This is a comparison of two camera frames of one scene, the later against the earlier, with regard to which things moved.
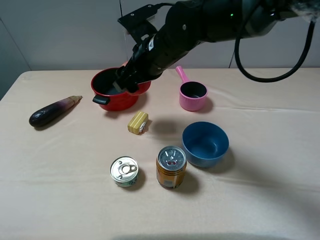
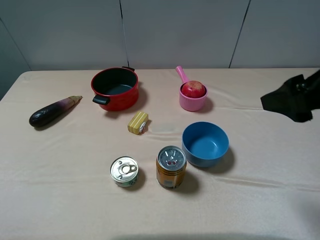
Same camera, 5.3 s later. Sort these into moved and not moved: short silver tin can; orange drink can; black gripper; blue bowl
Moved: black gripper
Not moved: blue bowl; orange drink can; short silver tin can
